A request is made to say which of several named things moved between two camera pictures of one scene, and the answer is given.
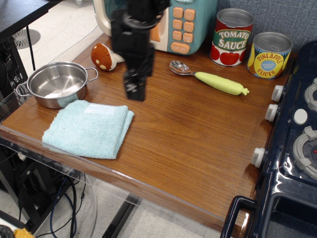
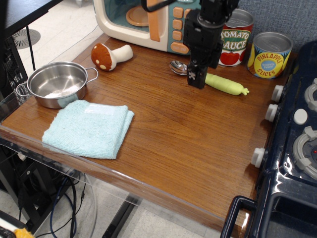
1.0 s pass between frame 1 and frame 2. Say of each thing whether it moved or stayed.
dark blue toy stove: stayed
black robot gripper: moved
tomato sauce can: stayed
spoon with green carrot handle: stayed
